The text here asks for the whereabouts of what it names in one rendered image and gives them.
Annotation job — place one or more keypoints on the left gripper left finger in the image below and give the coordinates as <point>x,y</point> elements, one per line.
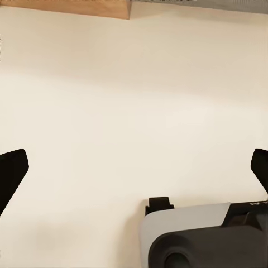
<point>13,168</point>

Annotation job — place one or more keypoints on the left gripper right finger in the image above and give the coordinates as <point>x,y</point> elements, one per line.
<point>259,166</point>

